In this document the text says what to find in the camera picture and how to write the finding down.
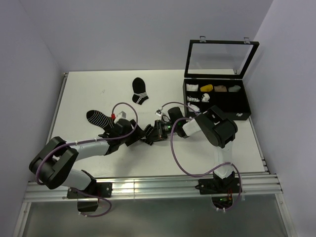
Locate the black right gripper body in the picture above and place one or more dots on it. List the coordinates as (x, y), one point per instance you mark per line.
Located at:
(163, 129)

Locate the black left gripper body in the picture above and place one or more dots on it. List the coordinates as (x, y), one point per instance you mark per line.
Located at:
(132, 136)

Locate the black pinstriped sock white toe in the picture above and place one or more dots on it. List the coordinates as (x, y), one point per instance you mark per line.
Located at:
(150, 135)

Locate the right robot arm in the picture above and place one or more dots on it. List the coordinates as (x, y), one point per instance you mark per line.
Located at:
(218, 129)

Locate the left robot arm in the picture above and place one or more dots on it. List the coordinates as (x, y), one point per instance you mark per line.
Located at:
(53, 165)

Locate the white rolled sock bottom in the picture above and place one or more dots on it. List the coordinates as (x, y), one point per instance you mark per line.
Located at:
(193, 108)

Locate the white rolled sock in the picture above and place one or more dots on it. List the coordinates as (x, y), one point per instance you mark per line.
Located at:
(192, 87)
(193, 108)
(192, 99)

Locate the white rolled sock middle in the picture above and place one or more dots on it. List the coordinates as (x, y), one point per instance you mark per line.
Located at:
(192, 99)

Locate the black compartment storage box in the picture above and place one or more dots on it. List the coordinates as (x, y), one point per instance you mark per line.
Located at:
(234, 104)

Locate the white rolled sock top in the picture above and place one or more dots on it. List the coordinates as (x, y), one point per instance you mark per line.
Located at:
(192, 87)

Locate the black sock with striped cuff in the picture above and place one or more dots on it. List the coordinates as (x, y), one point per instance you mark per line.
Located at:
(139, 91)

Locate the yellow rolled sock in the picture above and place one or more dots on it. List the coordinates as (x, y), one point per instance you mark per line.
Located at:
(206, 88)

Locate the tan rolled sock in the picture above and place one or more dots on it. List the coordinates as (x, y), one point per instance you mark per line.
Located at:
(220, 88)

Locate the grey rolled sock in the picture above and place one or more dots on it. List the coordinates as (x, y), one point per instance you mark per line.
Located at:
(235, 88)

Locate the glass box lid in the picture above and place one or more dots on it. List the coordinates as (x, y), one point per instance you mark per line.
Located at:
(219, 59)

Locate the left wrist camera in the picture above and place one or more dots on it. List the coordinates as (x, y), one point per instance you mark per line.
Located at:
(121, 115)

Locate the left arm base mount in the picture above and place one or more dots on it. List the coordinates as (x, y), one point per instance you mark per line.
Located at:
(93, 201)

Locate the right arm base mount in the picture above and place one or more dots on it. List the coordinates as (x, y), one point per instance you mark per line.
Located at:
(217, 186)

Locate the aluminium frame rail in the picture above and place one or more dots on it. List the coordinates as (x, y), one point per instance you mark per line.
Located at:
(156, 187)

